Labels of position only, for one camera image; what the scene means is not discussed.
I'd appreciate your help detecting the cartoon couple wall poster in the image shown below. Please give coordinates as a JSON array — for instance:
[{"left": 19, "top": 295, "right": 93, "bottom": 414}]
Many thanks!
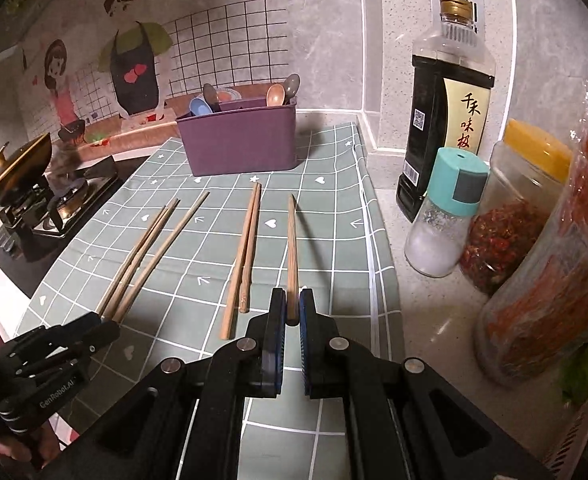
[{"left": 4, "top": 0, "right": 365, "bottom": 151}]

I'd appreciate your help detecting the purple utensil holder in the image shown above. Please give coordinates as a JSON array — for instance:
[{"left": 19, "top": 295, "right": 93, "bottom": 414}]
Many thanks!
[{"left": 175, "top": 95, "right": 299, "bottom": 177}]

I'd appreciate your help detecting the white plastic basket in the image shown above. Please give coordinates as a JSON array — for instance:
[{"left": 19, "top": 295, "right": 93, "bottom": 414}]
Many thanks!
[{"left": 544, "top": 385, "right": 588, "bottom": 473}]

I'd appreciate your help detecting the black wok with lid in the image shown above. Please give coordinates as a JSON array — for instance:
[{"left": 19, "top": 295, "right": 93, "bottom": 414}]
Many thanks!
[{"left": 0, "top": 132, "right": 55, "bottom": 208}]

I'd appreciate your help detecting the plastic wrapped red bottle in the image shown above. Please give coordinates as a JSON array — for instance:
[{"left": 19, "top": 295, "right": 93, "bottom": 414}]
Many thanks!
[{"left": 474, "top": 77, "right": 588, "bottom": 388}]

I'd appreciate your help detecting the dark soy sauce bottle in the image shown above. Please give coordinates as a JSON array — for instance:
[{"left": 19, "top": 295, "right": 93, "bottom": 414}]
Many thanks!
[{"left": 395, "top": 0, "right": 496, "bottom": 223}]

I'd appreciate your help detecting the green leafy vegetable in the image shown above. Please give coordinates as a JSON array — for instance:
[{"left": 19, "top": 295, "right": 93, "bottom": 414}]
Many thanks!
[{"left": 558, "top": 330, "right": 588, "bottom": 406}]

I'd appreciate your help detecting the yellow lid chili jar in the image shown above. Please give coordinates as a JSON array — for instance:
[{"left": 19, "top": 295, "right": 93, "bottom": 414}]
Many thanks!
[{"left": 460, "top": 119, "right": 573, "bottom": 297}]

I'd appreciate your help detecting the black gas stove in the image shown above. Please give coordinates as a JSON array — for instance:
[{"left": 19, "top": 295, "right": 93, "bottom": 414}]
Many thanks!
[{"left": 0, "top": 155, "right": 125, "bottom": 301}]

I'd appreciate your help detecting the person's left hand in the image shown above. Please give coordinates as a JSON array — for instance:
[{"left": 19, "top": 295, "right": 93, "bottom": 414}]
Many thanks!
[{"left": 0, "top": 437, "right": 60, "bottom": 467}]

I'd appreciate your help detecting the teal cap salt shaker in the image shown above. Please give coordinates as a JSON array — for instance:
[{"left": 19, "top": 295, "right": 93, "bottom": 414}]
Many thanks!
[{"left": 405, "top": 147, "right": 490, "bottom": 278}]

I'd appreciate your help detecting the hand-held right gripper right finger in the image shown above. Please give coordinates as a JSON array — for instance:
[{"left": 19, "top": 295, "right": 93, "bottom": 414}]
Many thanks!
[{"left": 299, "top": 287, "right": 554, "bottom": 480}]

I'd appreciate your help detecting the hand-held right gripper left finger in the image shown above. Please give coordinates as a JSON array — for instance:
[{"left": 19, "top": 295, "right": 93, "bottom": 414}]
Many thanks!
[{"left": 81, "top": 287, "right": 287, "bottom": 480}]

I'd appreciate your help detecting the green checked table mat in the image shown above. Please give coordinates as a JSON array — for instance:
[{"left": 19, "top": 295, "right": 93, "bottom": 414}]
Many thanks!
[{"left": 14, "top": 122, "right": 407, "bottom": 480}]

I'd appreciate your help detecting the black plastic spoon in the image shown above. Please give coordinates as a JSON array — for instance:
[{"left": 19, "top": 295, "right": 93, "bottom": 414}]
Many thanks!
[
  {"left": 202, "top": 83, "right": 223, "bottom": 113},
  {"left": 283, "top": 73, "right": 302, "bottom": 106}
]

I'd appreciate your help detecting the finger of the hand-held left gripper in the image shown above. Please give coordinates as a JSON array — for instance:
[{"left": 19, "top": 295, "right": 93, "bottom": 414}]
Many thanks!
[
  {"left": 1, "top": 312, "right": 102, "bottom": 358},
  {"left": 11, "top": 322, "right": 121, "bottom": 386}
]

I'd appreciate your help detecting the range hood with fan print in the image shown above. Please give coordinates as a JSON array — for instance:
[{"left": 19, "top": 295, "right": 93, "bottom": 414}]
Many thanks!
[{"left": 0, "top": 0, "right": 75, "bottom": 68}]

